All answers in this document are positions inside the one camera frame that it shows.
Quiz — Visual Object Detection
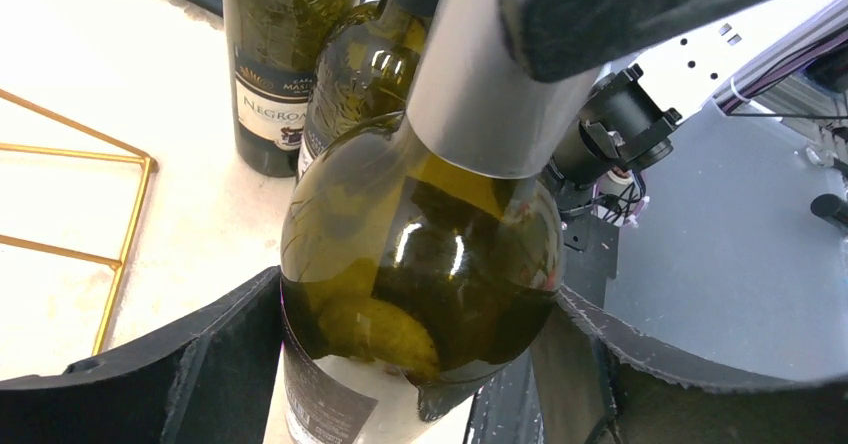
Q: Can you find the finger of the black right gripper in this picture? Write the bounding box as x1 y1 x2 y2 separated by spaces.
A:
497 0 767 83

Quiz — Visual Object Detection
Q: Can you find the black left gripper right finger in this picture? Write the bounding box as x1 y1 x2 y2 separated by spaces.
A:
567 296 847 443

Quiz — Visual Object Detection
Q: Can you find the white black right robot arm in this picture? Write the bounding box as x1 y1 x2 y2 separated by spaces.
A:
498 0 830 188

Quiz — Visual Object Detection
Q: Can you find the dark green bottle right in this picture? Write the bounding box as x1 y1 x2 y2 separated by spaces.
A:
222 0 360 177

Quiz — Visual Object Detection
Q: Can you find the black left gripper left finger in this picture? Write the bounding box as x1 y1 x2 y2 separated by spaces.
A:
1 266 283 443

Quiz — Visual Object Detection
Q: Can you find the dark green bottle white label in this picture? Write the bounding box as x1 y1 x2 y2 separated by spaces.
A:
296 0 432 179

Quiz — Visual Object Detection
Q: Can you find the gold wire wine rack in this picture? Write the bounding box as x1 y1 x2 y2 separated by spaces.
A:
1 91 158 361

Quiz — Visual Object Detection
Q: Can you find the olive bottle silver foil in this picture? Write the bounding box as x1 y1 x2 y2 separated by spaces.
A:
281 0 597 443

